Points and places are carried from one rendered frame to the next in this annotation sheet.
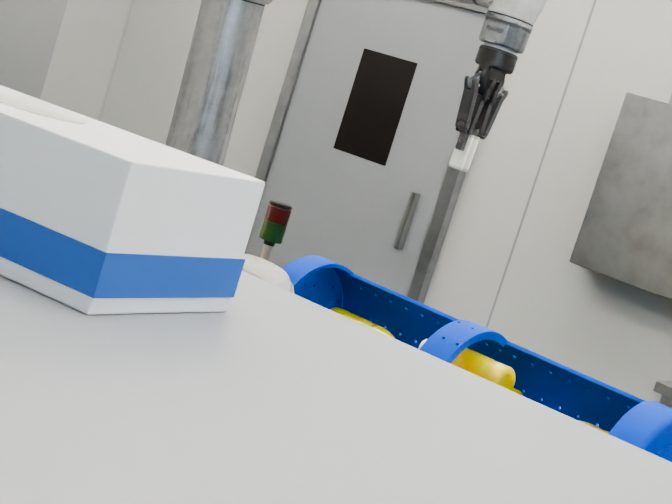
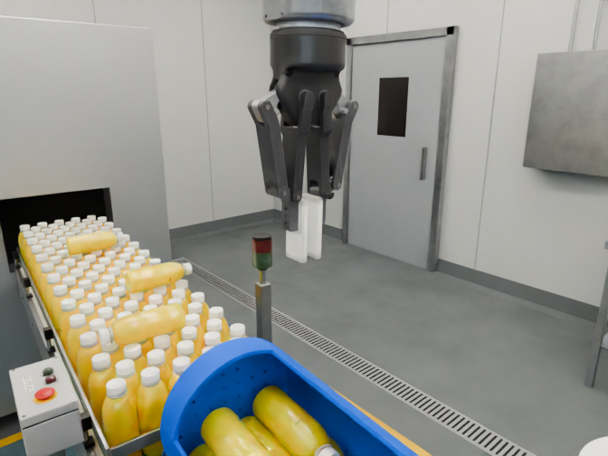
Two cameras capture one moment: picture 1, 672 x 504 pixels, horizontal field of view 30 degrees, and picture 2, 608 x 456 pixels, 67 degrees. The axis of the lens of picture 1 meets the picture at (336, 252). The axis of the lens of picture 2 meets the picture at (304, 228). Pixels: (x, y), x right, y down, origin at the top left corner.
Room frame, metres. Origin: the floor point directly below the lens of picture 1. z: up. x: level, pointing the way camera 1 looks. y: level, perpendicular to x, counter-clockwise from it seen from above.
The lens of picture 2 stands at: (1.92, -0.30, 1.68)
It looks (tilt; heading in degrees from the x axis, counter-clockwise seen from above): 16 degrees down; 15
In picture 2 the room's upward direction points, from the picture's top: straight up
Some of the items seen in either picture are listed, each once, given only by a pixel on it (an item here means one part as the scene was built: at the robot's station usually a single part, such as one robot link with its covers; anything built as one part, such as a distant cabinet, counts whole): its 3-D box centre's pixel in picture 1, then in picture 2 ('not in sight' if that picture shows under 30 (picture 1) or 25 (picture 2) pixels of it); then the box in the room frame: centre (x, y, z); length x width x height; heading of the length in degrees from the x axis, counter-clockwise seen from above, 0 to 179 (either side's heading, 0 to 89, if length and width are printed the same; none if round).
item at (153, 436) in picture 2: not in sight; (201, 415); (2.73, 0.16, 0.96); 0.40 x 0.01 x 0.03; 141
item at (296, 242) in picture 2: (461, 151); (296, 229); (2.38, -0.17, 1.54); 0.03 x 0.01 x 0.07; 54
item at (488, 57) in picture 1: (491, 72); (307, 78); (2.39, -0.18, 1.69); 0.08 x 0.07 x 0.09; 144
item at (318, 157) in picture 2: (483, 108); (317, 145); (2.40, -0.19, 1.63); 0.04 x 0.01 x 0.11; 54
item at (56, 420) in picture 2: not in sight; (45, 403); (2.58, 0.44, 1.05); 0.20 x 0.10 x 0.10; 51
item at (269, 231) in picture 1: (272, 231); (261, 258); (3.20, 0.17, 1.18); 0.06 x 0.06 x 0.05
